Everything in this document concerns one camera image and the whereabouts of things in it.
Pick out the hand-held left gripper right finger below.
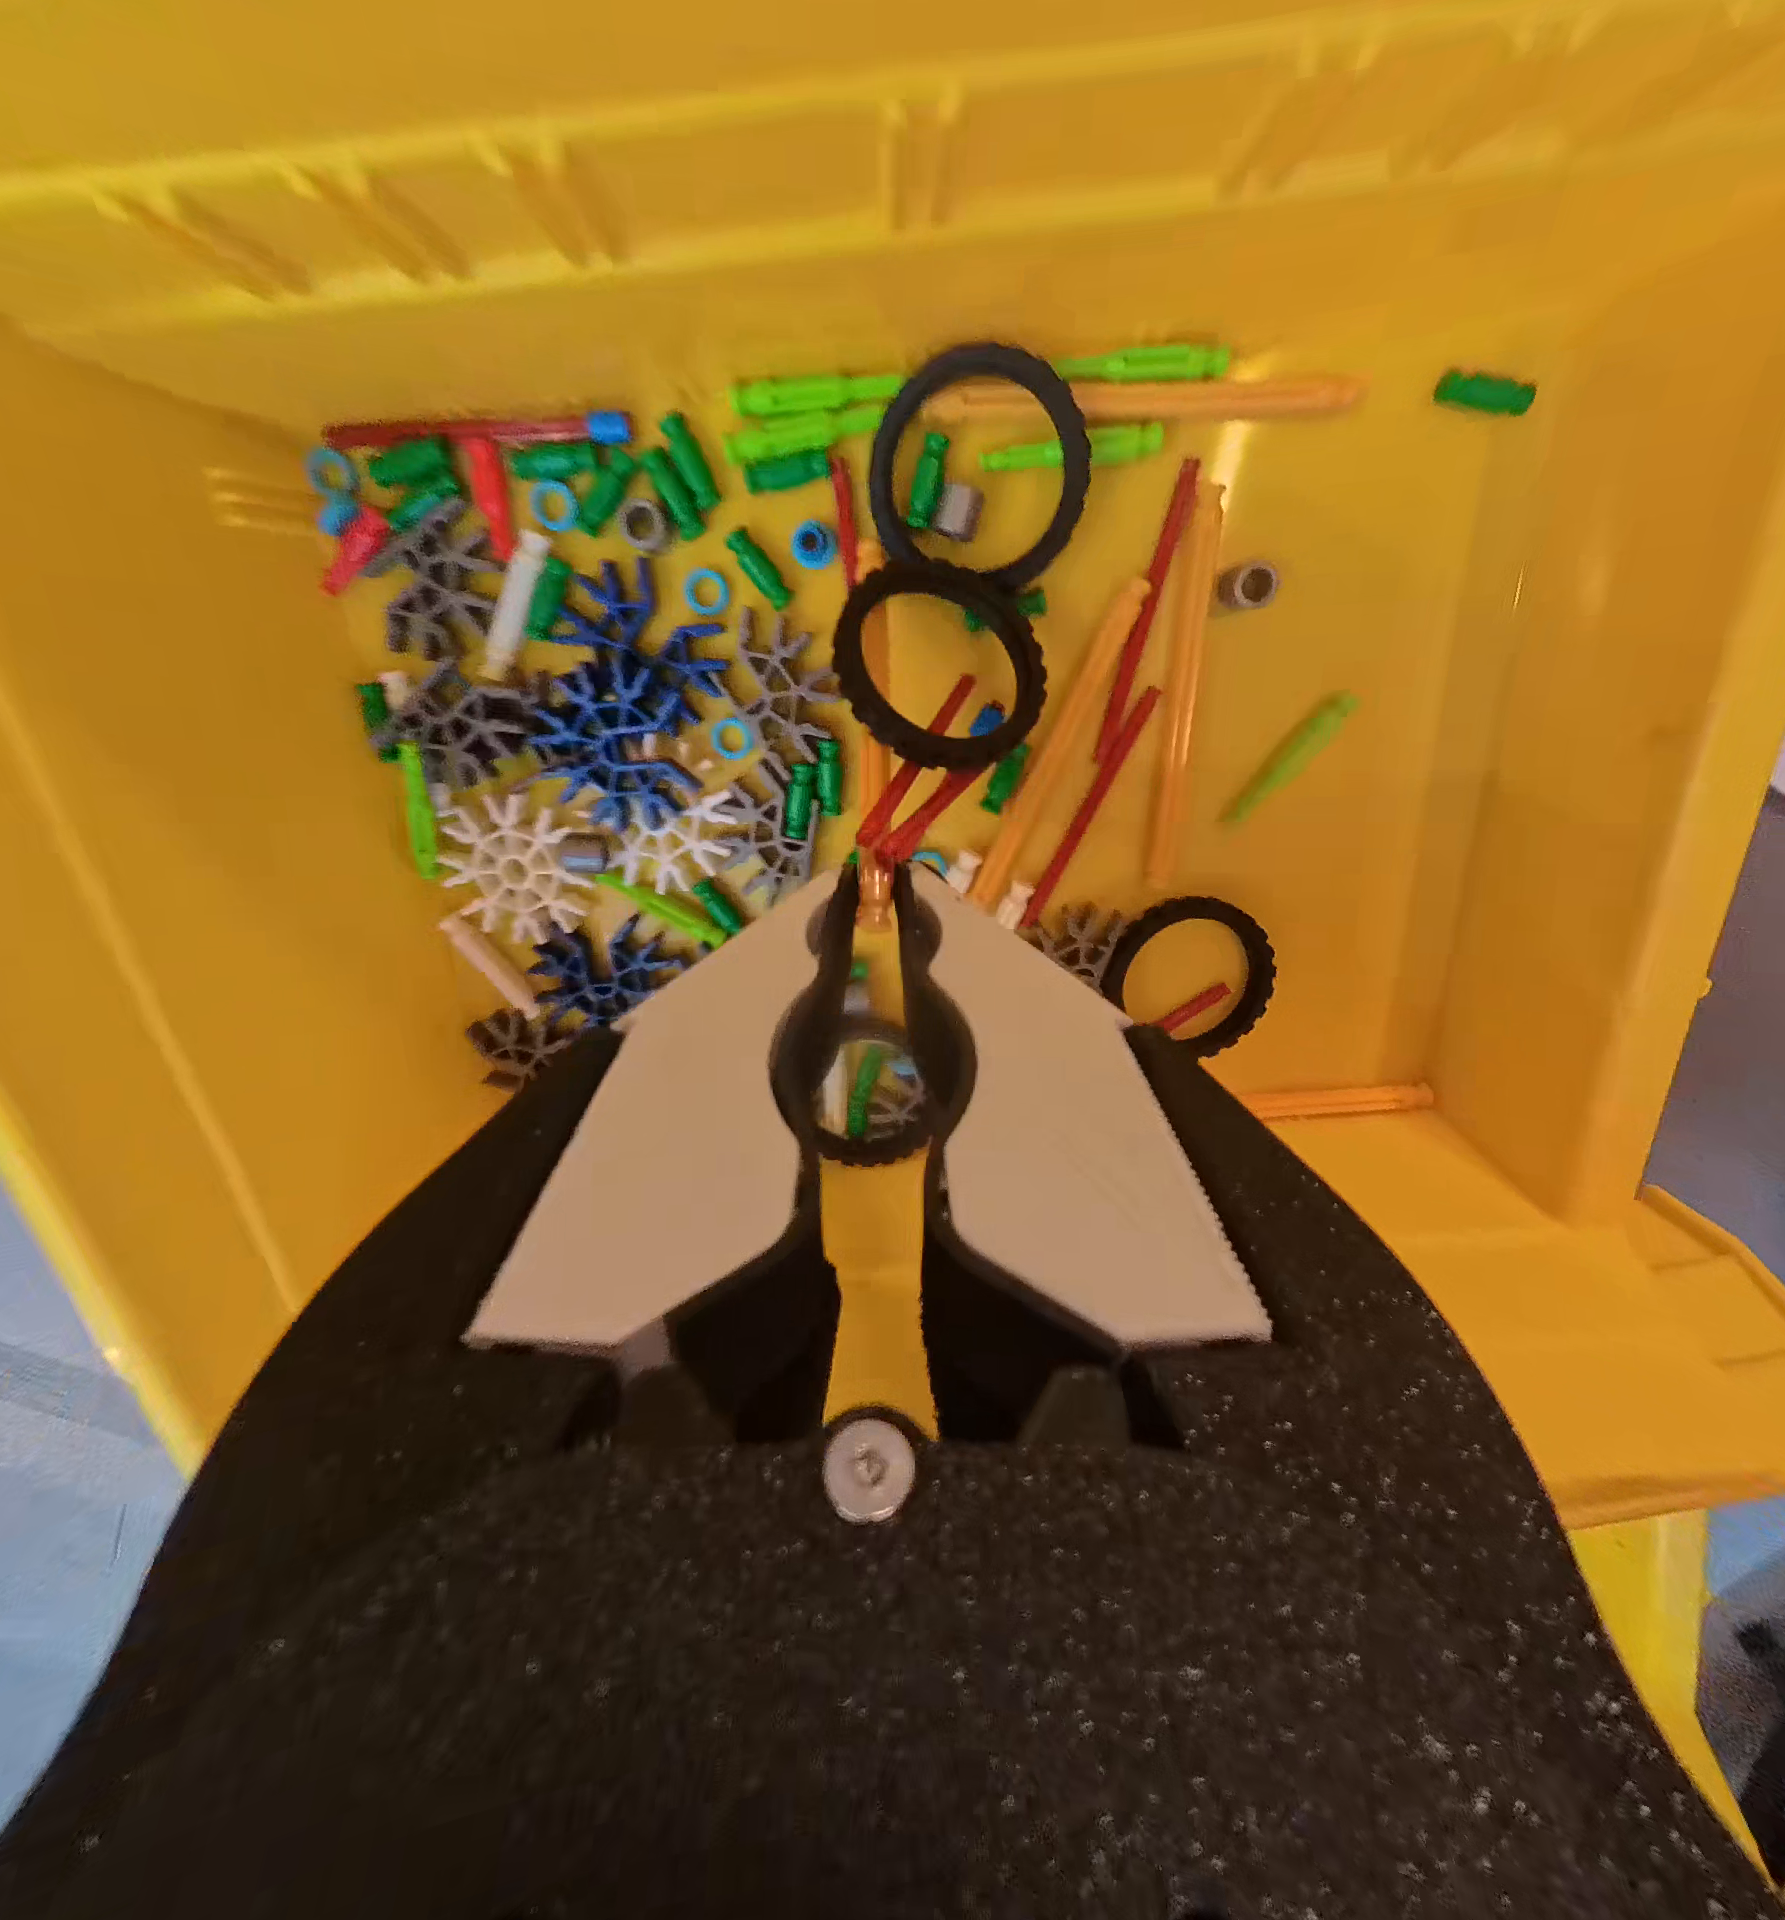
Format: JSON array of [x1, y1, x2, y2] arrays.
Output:
[[892, 872, 1277, 1427]]

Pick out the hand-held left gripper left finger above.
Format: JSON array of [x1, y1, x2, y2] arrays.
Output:
[[467, 872, 889, 1427]]

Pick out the pile of colourful construction pieces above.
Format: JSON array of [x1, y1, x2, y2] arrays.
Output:
[[309, 337, 1538, 1119]]

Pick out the yellow plastic parts bin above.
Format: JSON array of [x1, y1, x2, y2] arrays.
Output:
[[0, 0, 1785, 1804]]

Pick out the grey desk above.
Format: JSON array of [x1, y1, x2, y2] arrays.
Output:
[[0, 1068, 217, 1920]]

